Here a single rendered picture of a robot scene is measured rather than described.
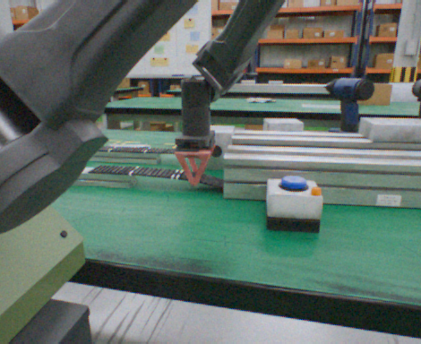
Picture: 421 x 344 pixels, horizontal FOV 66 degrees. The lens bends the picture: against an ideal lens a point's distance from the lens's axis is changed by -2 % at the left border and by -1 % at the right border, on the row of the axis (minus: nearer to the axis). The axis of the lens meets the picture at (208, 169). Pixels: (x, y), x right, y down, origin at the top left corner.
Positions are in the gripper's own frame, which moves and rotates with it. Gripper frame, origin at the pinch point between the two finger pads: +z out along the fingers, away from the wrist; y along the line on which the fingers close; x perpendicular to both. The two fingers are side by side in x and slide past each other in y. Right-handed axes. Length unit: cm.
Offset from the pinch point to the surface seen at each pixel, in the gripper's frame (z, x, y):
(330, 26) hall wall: -150, -216, 1038
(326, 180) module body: -2.4, -25.0, -5.3
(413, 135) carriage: -7.8, -46.7, 13.3
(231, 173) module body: -2.9, -7.7, -5.3
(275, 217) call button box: 0.0, -15.5, -17.2
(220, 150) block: -2.6, -3.5, 13.9
